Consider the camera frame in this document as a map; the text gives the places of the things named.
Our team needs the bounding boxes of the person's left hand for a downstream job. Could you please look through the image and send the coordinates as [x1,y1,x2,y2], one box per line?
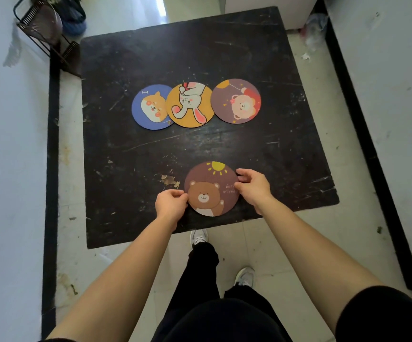
[155,189,189,225]

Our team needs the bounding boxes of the person's right hand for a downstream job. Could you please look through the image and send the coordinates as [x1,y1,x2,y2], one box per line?
[233,168,273,211]

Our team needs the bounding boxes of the brown bear round coaster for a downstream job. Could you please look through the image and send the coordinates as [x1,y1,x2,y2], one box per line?
[184,161,241,218]

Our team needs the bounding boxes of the person's left forearm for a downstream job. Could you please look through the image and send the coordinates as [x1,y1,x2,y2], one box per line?
[46,214,178,342]

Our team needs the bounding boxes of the person's right forearm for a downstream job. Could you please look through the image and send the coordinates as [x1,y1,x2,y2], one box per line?
[254,196,386,334]

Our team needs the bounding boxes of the grey sneaker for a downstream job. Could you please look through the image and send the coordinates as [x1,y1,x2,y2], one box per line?
[234,267,256,288]
[190,229,209,247]

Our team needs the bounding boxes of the purple bear round coaster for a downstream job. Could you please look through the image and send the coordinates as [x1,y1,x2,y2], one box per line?
[210,78,262,124]

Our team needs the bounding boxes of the yellow rabbit round coaster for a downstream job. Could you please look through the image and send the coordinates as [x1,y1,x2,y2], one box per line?
[166,82,215,128]

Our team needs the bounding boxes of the blue dog round coaster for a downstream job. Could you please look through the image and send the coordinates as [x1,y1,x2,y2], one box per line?
[131,84,174,131]

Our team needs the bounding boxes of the black trousers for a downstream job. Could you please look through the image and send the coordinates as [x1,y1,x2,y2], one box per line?
[151,242,293,342]

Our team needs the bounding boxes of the clear plastic bag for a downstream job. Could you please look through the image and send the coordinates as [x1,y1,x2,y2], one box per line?
[300,12,330,52]

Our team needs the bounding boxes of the black shirt sleeve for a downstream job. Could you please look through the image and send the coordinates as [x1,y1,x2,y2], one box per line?
[335,285,412,342]

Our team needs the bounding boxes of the blue cloth bundle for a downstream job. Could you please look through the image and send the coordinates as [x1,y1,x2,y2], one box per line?
[51,0,87,37]

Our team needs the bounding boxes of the black metal wire rack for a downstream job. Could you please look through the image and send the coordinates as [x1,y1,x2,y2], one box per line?
[13,0,82,77]

